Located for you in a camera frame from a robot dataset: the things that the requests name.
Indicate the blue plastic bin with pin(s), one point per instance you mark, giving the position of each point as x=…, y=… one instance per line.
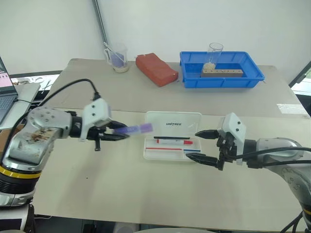
x=252, y=72

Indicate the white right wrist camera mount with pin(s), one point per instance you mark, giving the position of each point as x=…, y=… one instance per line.
x=234, y=126

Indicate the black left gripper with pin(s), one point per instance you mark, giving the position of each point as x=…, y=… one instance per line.
x=97, y=136

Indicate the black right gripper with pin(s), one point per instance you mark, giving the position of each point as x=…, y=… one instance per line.
x=227, y=148

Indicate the metal tweezers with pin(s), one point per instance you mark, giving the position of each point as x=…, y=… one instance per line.
x=48, y=85

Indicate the metal pole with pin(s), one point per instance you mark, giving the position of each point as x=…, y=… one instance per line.
x=100, y=21

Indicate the wooden block with holes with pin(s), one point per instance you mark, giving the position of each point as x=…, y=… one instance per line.
x=226, y=72

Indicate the clear test tube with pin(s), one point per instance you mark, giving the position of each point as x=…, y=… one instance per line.
x=215, y=54

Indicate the red brick-shaped bag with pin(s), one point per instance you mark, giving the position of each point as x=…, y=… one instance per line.
x=155, y=69

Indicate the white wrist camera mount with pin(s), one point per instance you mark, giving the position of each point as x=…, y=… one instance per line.
x=234, y=126
x=97, y=109

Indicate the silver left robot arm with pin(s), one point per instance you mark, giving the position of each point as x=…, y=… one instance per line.
x=46, y=121

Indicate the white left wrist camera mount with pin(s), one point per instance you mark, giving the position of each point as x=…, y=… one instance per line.
x=97, y=109

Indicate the purple marker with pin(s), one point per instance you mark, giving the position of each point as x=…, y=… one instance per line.
x=143, y=127

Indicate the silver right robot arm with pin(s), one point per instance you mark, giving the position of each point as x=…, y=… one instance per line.
x=281, y=155

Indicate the glass beaker with purple scoop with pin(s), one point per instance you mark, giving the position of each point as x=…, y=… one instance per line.
x=119, y=60

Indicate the grey laptop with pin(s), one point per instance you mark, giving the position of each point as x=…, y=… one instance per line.
x=6, y=97

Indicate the red capped white marker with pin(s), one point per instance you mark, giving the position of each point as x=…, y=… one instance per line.
x=172, y=141

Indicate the white pencil case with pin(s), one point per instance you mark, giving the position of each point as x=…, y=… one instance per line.
x=173, y=119

